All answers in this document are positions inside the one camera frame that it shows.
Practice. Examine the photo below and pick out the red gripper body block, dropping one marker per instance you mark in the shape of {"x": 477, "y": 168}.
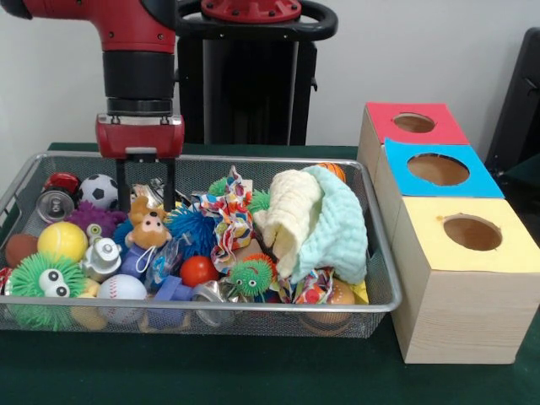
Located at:
{"x": 139, "y": 137}

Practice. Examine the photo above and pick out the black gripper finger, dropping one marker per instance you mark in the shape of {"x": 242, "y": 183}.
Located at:
{"x": 123, "y": 185}
{"x": 169, "y": 185}

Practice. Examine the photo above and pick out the yellow ball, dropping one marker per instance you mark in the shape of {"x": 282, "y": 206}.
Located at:
{"x": 62, "y": 241}

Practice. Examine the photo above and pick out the colourful patterned cloth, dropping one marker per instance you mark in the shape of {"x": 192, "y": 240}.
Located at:
{"x": 230, "y": 219}

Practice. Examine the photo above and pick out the green spiky googly-eyed ball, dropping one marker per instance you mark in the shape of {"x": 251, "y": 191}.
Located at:
{"x": 25, "y": 276}

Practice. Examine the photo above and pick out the cream waffle cloth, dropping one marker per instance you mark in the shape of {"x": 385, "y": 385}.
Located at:
{"x": 291, "y": 202}

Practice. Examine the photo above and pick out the purple spiky googly-eyed toy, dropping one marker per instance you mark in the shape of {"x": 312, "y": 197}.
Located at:
{"x": 90, "y": 217}

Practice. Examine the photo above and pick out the white baseball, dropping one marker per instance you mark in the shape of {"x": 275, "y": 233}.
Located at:
{"x": 122, "y": 289}

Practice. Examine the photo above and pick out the brown monkey plush toy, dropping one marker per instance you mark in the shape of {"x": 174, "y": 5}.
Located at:
{"x": 147, "y": 228}

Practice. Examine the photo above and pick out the wooden box with three holes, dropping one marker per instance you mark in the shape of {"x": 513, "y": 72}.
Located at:
{"x": 464, "y": 312}

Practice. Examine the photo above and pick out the small soccer ball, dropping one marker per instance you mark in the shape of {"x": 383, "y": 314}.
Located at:
{"x": 98, "y": 192}

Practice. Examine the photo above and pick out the spiky multicolour caterpillar toy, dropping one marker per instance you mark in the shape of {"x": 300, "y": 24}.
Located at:
{"x": 251, "y": 278}

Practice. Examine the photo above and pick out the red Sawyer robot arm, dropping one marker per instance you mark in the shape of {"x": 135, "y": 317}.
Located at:
{"x": 135, "y": 71}

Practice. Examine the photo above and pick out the dark green table cloth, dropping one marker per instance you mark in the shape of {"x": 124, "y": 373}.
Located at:
{"x": 527, "y": 169}
{"x": 211, "y": 371}

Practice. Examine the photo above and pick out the mint waffle cloth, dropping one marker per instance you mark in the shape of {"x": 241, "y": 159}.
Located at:
{"x": 337, "y": 228}

